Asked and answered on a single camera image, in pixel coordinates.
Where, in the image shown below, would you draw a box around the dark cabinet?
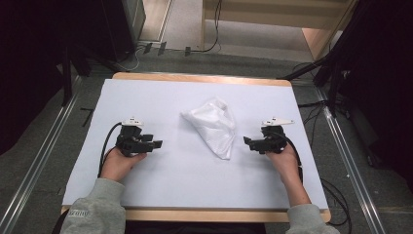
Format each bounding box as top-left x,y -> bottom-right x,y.
98,0 -> 147,63

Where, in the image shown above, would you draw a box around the black metal stand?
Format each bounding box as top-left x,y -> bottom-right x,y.
277,55 -> 347,119
60,45 -> 75,107

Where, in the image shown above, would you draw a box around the wooden table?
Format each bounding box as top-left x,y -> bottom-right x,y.
60,71 -> 332,224

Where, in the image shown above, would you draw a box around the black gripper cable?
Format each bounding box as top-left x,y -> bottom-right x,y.
96,122 -> 124,179
274,131 -> 305,185

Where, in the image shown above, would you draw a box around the black looped floor cable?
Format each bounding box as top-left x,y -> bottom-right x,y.
319,177 -> 354,227

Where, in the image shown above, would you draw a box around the person's left hand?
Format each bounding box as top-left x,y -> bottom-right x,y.
100,147 -> 148,183

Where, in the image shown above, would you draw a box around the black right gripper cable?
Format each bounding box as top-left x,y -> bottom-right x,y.
274,131 -> 305,185

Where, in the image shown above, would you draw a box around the metal floor rail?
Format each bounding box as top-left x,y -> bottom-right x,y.
315,88 -> 388,234
0,75 -> 82,234

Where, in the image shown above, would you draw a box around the white floor cable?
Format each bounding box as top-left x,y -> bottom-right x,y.
118,44 -> 145,72

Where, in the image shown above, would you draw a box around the black chair seat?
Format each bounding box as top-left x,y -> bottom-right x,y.
51,209 -> 71,234

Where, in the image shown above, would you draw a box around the black floor cables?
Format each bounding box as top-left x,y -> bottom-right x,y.
297,99 -> 329,148

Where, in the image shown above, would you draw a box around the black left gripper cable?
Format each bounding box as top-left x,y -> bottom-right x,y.
96,122 -> 124,179

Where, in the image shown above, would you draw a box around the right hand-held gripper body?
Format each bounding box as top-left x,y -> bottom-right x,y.
256,117 -> 295,155

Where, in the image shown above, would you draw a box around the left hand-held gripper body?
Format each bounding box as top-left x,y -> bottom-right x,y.
115,117 -> 147,158

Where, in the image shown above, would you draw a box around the white mesh laundry bag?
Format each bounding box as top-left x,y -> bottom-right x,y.
180,97 -> 238,161

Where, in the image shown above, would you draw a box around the white table cover sheet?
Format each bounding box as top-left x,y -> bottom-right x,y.
61,78 -> 329,211

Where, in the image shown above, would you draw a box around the dark curtain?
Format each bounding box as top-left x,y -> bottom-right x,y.
0,0 -> 110,156
337,0 -> 413,194

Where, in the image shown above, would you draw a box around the light wooden furniture frame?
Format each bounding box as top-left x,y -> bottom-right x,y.
200,0 -> 358,61

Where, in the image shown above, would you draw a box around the black hanging cable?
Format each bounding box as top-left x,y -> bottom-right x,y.
191,0 -> 224,54

